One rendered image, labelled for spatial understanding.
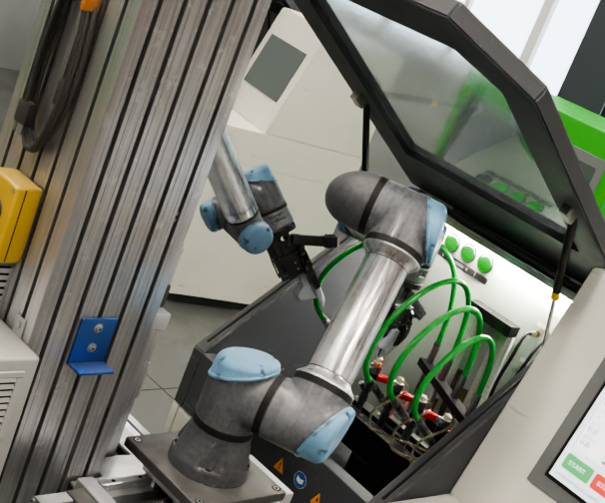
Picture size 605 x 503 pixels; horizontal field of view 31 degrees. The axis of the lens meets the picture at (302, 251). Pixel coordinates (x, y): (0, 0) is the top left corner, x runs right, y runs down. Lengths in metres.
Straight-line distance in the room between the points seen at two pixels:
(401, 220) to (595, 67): 4.50
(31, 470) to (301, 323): 1.11
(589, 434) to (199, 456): 0.84
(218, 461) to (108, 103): 0.68
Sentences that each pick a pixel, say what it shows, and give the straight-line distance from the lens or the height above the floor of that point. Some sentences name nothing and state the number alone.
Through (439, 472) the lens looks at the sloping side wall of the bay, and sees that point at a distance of 2.40.
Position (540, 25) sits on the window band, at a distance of 7.10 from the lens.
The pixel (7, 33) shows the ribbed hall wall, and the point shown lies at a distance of 9.41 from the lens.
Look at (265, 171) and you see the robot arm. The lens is 2.51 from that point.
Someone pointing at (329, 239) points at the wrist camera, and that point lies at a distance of 2.56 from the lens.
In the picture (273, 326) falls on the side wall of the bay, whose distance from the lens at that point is 2.82.
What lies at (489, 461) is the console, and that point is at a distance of 2.44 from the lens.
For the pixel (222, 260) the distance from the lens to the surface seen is 5.59.
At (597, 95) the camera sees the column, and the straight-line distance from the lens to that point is 6.39.
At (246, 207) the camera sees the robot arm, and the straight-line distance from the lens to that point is 2.34.
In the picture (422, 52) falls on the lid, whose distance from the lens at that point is 2.21.
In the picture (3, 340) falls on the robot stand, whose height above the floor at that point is 1.23.
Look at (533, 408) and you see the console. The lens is 2.41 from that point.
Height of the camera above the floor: 2.00
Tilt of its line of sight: 16 degrees down
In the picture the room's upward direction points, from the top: 22 degrees clockwise
